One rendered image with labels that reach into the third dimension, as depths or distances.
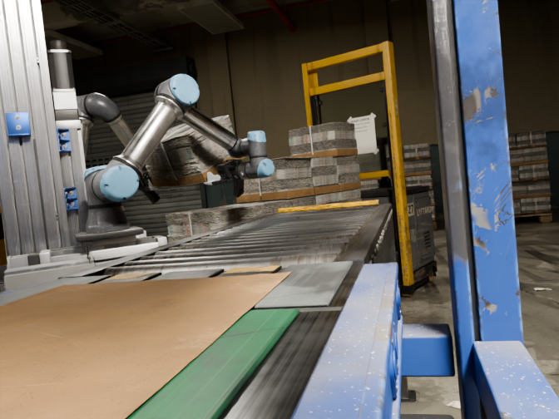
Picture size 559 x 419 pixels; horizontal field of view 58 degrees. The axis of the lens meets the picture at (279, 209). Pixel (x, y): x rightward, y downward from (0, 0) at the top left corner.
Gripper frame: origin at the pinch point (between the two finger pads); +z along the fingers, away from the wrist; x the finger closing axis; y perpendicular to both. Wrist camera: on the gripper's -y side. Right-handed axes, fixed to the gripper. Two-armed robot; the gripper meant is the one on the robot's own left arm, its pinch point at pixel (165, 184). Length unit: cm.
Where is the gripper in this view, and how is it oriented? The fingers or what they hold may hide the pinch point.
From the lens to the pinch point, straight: 258.5
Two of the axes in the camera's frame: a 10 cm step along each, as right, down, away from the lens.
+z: 7.7, -0.5, -6.4
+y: -3.2, -8.9, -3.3
